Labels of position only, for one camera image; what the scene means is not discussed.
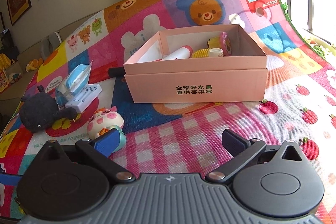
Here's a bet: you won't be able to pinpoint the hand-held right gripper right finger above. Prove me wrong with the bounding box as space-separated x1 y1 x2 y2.
206 129 309 184

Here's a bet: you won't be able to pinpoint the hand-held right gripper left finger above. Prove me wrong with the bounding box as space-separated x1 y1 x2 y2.
37 128 133 184

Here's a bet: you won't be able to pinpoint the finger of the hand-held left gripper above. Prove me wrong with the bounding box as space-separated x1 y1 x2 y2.
0 162 20 185

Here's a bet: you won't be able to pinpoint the pink and white cow toy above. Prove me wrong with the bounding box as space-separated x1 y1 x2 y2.
87 105 126 153

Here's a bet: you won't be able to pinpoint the pink cardboard box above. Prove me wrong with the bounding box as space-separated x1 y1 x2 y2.
123 24 269 104

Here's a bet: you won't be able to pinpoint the yellow corn toy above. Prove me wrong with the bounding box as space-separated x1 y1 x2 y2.
191 48 212 59

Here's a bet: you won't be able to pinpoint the yellow pudding toy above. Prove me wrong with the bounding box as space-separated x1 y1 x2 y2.
206 31 233 56

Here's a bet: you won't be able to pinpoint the white tube with red cap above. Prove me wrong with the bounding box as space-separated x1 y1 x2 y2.
160 45 191 61

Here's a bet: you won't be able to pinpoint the colourful cartoon printed mat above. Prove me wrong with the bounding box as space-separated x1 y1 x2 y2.
0 0 336 224

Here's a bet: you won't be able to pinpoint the white battery charger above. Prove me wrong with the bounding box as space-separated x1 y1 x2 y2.
64 84 102 113

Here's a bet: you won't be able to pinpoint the black cylindrical object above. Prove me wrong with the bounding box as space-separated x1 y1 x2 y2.
108 68 126 78

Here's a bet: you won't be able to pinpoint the blue and white wipes packet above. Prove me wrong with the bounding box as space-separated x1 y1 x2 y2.
55 60 93 106

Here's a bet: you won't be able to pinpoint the black plush cat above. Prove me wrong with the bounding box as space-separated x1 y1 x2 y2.
20 85 78 132

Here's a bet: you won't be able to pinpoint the orange toy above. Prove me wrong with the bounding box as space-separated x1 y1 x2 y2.
25 58 44 73

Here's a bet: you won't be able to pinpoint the grey neck pillow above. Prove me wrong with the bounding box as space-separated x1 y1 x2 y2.
41 31 62 59

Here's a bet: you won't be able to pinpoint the yellow plush toy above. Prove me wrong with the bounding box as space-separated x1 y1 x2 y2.
0 53 15 70

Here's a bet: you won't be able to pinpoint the green plants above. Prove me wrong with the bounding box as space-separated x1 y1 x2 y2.
302 35 336 58

